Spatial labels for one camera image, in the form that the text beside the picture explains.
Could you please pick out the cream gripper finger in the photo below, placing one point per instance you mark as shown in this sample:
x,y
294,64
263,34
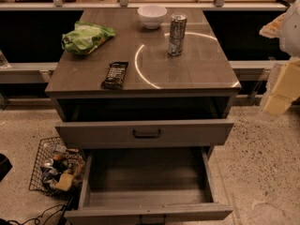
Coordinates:
x,y
283,88
273,28

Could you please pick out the silver redbull can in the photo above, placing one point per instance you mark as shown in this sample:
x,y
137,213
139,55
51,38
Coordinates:
x,y
177,33

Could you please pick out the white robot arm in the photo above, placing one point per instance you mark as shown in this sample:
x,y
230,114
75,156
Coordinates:
x,y
289,39

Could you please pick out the closed grey upper drawer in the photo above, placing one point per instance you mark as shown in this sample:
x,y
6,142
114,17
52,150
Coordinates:
x,y
174,133

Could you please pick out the grey wooden drawer cabinet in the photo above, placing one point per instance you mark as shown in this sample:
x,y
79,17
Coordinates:
x,y
199,84

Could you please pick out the open grey drawer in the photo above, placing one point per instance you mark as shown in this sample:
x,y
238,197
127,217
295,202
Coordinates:
x,y
150,186

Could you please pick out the white ceramic bowl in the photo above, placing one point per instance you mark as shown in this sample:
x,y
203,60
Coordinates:
x,y
152,16

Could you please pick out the black chocolate bar wrapper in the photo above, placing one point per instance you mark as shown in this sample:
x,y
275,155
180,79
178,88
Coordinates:
x,y
116,75

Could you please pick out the green chip bag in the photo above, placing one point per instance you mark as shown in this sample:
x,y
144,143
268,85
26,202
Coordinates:
x,y
86,37

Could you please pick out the yellow sponge in basket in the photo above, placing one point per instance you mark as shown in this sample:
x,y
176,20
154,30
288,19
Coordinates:
x,y
65,182

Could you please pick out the black drawer handle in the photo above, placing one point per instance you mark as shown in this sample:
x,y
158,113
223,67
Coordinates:
x,y
146,135

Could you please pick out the black wire basket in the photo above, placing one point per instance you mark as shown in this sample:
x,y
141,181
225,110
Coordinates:
x,y
52,160

